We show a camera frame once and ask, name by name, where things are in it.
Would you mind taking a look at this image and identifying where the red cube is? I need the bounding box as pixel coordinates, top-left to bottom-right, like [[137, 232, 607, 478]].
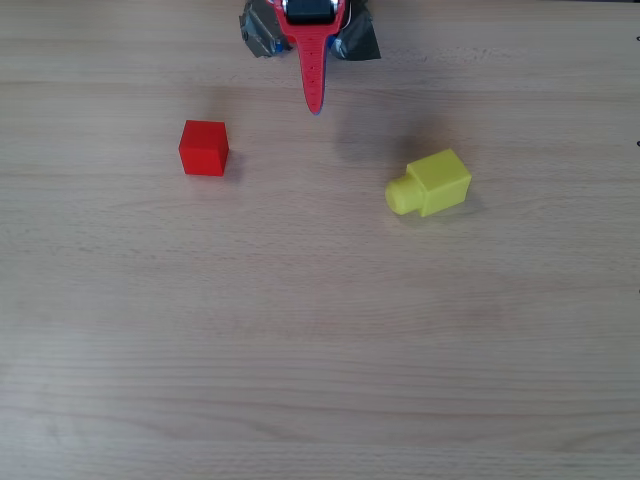
[[178, 119, 230, 177]]

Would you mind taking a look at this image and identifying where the grey duct tape piece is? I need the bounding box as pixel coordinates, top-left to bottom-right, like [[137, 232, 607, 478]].
[[330, 0, 382, 62], [238, 0, 294, 60]]

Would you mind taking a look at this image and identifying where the yellow block with round peg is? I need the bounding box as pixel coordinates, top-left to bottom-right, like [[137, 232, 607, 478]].
[[384, 148, 473, 218]]

